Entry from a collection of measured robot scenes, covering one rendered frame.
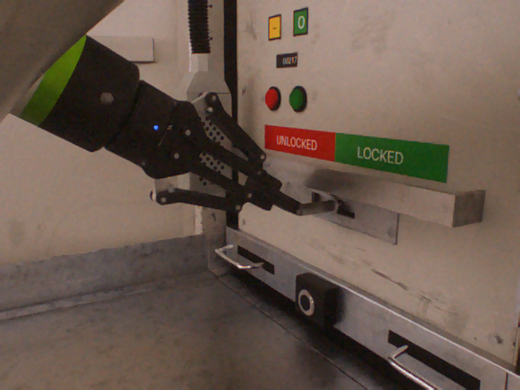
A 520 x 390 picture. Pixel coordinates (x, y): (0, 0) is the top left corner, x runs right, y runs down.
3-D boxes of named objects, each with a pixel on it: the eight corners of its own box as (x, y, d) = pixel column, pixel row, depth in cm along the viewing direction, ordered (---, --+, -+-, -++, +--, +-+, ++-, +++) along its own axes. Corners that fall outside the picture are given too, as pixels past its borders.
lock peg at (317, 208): (302, 222, 55) (303, 188, 54) (292, 217, 57) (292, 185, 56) (345, 214, 58) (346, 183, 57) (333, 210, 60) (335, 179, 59)
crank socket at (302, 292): (318, 330, 57) (320, 292, 56) (290, 311, 62) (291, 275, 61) (336, 325, 59) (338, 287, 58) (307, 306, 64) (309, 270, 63)
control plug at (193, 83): (189, 196, 69) (185, 70, 65) (176, 190, 73) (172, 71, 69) (237, 190, 73) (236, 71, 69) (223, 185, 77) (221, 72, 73)
